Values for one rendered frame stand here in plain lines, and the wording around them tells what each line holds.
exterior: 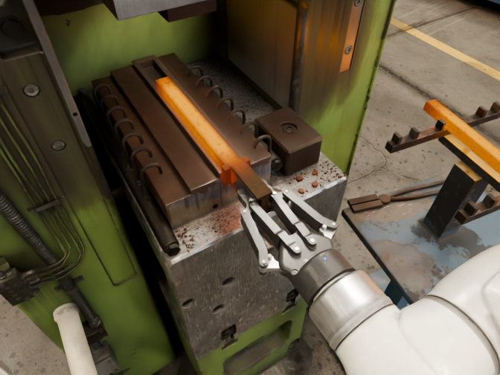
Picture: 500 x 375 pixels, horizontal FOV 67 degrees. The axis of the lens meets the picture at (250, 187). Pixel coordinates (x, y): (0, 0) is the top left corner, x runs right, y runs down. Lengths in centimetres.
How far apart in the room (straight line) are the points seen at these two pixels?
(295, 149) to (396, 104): 201
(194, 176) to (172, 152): 8
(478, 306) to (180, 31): 85
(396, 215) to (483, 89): 209
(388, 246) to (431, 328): 57
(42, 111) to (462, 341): 60
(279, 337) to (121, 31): 103
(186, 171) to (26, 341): 123
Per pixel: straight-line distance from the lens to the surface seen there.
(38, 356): 170
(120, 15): 44
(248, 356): 136
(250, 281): 82
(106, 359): 115
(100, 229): 82
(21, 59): 60
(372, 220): 105
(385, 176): 213
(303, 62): 80
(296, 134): 73
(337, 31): 83
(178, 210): 63
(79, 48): 97
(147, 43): 101
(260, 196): 55
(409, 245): 103
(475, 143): 92
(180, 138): 71
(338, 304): 46
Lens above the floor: 144
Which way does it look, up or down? 47 degrees down
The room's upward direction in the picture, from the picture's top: straight up
